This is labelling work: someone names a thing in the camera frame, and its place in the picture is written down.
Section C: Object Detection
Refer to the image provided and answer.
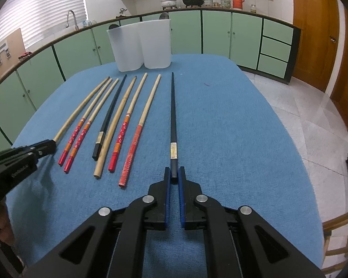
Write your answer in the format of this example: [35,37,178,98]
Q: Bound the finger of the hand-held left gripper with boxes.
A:
[10,139,57,153]
[32,147,57,158]

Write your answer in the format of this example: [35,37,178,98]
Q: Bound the blue tablecloth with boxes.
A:
[12,54,325,278]

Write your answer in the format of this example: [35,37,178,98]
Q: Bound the white translucent plastic container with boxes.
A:
[107,23,145,73]
[137,19,171,69]

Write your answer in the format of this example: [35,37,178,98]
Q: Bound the white window blind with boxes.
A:
[0,0,89,47]

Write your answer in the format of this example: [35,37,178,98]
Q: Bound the person's left hand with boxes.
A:
[0,200,16,245]

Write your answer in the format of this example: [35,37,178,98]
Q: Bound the long red-handled bamboo chopstick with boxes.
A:
[119,74,162,187]

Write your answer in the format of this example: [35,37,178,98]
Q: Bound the brown cardboard board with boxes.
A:
[0,28,26,73]

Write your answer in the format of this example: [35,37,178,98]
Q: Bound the red striped bamboo chopstick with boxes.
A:
[58,78,113,167]
[63,78,120,174]

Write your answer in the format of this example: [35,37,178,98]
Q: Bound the chrome kitchen faucet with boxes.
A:
[66,9,79,30]

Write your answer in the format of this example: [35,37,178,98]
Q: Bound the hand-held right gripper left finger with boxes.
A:
[26,166,171,278]

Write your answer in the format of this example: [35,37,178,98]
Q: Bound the wooden chair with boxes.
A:
[322,208,348,275]

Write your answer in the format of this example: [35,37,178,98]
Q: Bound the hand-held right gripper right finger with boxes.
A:
[177,166,327,278]

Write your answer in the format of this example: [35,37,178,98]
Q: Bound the black chopstick with gold band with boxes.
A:
[170,72,179,185]
[92,74,127,161]

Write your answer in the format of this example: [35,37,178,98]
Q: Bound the green kitchen base cabinets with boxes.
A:
[0,9,302,148]

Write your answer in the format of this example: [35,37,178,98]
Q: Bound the red flowered bamboo chopstick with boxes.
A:
[108,72,148,173]

